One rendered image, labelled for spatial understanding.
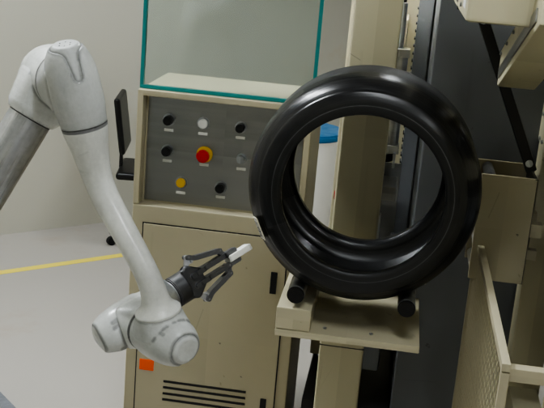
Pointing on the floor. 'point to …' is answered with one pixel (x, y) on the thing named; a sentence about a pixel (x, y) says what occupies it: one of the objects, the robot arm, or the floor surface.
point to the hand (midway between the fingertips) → (237, 252)
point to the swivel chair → (126, 169)
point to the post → (359, 185)
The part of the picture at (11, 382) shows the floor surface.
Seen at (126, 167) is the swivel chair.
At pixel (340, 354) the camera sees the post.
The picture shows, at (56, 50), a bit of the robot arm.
